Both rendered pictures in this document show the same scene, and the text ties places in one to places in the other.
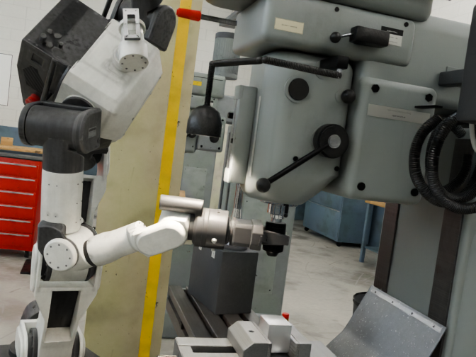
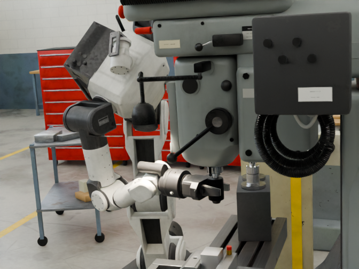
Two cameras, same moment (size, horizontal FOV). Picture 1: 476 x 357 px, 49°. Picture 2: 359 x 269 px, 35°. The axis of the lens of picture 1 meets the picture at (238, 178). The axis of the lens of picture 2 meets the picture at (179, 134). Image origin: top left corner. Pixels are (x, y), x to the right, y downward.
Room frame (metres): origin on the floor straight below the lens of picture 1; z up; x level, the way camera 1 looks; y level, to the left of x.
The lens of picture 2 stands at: (-0.21, -0.98, 1.73)
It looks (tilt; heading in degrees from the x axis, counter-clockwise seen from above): 11 degrees down; 36
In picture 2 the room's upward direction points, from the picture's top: 3 degrees counter-clockwise
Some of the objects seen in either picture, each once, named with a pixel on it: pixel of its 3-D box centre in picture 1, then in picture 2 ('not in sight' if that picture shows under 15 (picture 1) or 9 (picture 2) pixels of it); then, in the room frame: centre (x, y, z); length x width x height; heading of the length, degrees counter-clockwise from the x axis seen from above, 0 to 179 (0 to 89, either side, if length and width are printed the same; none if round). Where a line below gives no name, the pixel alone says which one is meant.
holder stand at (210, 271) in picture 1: (222, 270); (254, 205); (1.61, 0.01, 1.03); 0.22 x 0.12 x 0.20; 27
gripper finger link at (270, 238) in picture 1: (275, 239); (210, 191); (1.15, -0.10, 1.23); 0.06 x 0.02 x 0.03; 92
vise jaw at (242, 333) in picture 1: (248, 340); (194, 263); (1.09, -0.07, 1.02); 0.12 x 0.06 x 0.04; 16
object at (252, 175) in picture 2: not in sight; (252, 175); (1.57, -0.01, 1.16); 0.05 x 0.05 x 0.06
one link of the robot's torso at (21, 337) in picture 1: (49, 343); (161, 254); (1.72, 0.55, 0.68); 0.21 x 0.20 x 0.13; 28
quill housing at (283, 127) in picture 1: (290, 129); (213, 108); (1.18, -0.10, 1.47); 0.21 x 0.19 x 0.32; 17
